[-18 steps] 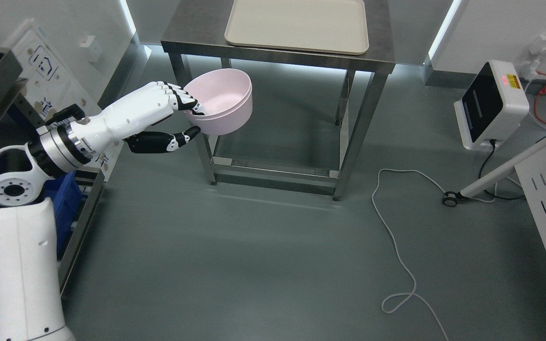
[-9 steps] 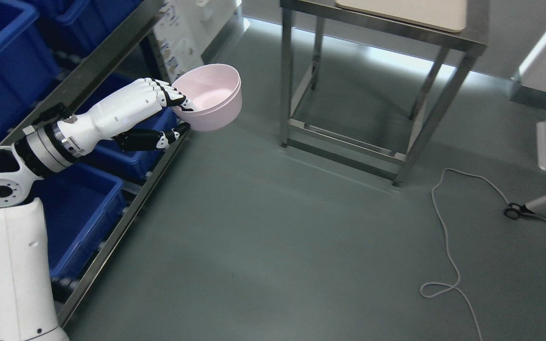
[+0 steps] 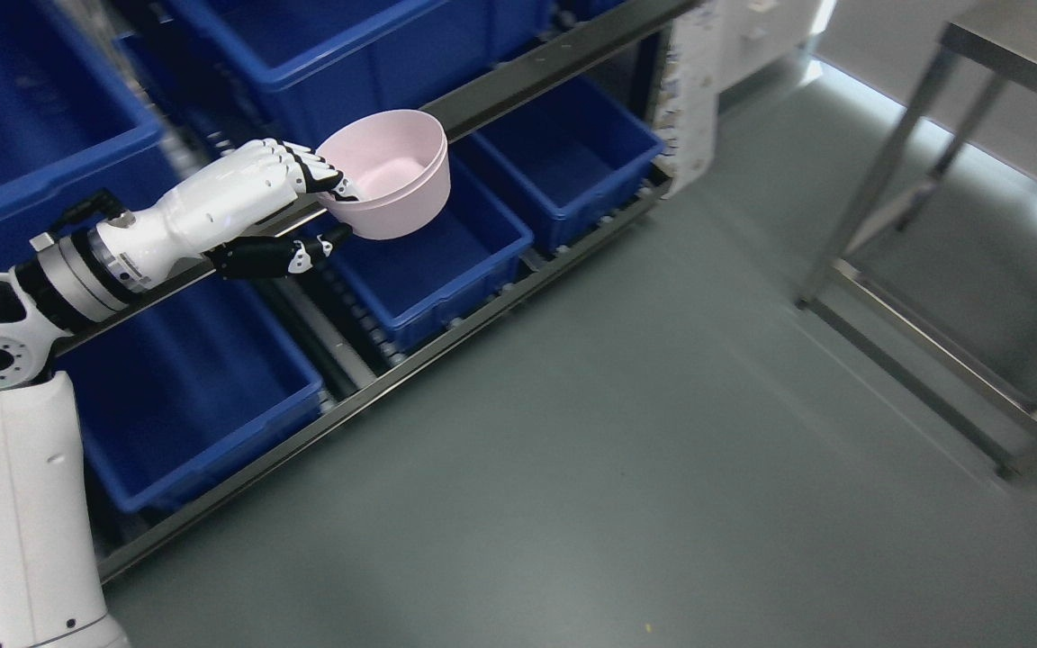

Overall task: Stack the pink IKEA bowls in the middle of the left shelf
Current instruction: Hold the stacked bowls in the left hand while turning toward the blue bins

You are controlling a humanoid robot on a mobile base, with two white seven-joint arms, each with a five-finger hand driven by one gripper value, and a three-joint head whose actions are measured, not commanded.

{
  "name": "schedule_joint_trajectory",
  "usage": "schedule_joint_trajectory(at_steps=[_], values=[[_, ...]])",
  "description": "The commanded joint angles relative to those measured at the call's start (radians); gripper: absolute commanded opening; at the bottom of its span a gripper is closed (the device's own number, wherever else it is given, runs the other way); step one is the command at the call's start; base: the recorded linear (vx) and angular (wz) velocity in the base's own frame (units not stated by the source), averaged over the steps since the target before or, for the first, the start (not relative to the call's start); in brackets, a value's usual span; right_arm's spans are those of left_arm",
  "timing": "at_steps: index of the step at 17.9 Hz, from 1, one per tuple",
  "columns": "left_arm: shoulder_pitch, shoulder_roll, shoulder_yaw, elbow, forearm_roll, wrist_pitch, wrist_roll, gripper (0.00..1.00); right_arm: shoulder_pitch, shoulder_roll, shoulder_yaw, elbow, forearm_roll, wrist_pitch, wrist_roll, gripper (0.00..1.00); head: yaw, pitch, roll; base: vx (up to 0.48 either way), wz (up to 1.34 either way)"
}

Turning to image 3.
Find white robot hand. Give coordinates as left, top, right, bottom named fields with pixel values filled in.
left=118, top=139, right=359, bottom=280

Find pink bowl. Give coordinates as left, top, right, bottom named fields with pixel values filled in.
left=316, top=108, right=450, bottom=240

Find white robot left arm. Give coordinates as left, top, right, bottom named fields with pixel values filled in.
left=0, top=139, right=361, bottom=647

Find blue bin middle shelf centre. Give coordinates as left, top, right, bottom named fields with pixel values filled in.
left=166, top=1, right=552, bottom=145

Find blue bin shelf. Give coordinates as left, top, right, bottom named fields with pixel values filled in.
left=0, top=1, right=178, bottom=271
left=166, top=1, right=552, bottom=145

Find steel shelf rack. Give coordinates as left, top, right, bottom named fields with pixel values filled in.
left=99, top=1, right=694, bottom=583

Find blue bin middle shelf left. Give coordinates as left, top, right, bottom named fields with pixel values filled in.
left=0, top=1, right=178, bottom=271

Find blue bin lower centre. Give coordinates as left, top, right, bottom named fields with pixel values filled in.
left=330, top=156, right=534, bottom=353

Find blue bin lower right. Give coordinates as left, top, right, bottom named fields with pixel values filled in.
left=454, top=76, right=665, bottom=255

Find steel table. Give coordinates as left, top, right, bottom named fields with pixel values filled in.
left=795, top=0, right=1037, bottom=482

